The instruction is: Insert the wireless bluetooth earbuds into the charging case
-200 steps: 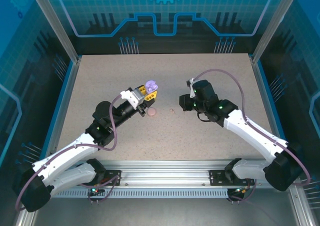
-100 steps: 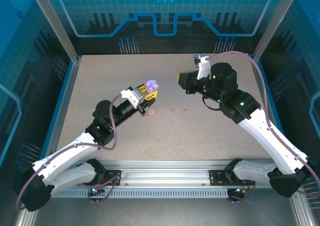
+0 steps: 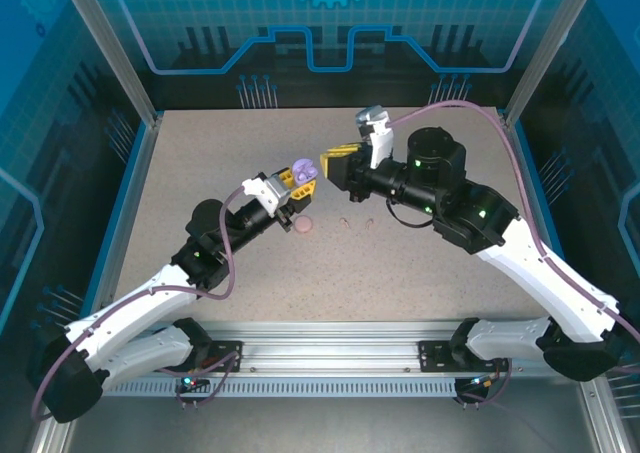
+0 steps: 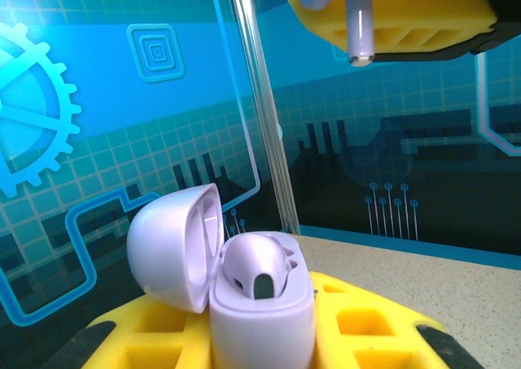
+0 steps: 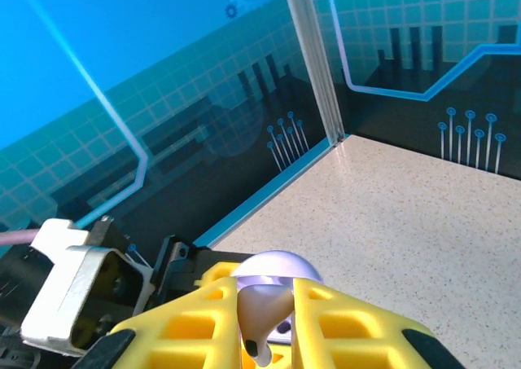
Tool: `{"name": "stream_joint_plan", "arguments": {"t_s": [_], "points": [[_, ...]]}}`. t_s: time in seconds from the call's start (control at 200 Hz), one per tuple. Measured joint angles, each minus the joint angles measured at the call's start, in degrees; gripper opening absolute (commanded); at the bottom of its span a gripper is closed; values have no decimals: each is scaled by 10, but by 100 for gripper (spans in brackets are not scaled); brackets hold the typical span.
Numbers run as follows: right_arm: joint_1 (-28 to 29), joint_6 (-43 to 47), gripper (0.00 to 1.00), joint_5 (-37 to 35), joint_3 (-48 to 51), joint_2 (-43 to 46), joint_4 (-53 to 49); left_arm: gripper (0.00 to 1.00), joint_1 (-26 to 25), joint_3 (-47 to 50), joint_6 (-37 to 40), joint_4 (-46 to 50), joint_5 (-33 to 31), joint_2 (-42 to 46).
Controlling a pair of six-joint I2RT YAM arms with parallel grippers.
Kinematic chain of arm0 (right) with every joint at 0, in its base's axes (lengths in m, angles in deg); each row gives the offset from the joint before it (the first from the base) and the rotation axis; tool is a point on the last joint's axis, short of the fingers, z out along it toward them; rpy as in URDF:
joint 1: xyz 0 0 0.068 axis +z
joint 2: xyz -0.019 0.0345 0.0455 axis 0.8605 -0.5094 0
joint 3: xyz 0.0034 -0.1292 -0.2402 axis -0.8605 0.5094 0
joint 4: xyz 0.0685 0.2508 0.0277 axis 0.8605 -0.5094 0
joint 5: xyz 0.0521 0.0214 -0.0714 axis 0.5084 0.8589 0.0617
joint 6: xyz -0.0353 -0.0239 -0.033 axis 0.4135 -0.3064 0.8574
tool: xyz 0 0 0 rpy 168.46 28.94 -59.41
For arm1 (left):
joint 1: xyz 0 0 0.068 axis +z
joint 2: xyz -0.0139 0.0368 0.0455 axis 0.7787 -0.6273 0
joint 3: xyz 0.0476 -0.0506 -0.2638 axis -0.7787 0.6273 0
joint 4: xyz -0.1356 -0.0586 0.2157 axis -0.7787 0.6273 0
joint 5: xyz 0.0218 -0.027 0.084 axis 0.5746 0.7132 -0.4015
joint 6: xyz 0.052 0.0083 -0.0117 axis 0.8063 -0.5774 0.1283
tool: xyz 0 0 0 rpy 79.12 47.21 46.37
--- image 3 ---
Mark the purple earbud charging case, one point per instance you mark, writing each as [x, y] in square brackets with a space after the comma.
[304, 164]

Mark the pink earbud charging case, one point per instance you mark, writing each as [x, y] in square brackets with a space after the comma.
[303, 224]

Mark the black base plate right arm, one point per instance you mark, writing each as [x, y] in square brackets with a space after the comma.
[432, 355]

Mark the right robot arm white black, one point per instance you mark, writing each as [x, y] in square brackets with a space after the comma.
[550, 283]

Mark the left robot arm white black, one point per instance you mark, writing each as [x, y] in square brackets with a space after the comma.
[125, 308]

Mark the black base plate left arm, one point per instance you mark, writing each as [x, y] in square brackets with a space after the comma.
[225, 348]

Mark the small connector with lit LEDs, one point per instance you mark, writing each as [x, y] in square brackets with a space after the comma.
[190, 380]
[482, 383]

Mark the grey metal bottom tray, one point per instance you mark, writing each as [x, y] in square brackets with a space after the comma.
[325, 428]

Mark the aluminium side rail blue strip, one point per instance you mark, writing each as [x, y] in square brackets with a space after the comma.
[525, 173]
[142, 163]

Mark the aluminium front frame rail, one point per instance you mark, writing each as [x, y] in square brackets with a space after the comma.
[325, 343]

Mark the aluminium corner post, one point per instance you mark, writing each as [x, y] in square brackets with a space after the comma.
[545, 48]
[115, 58]

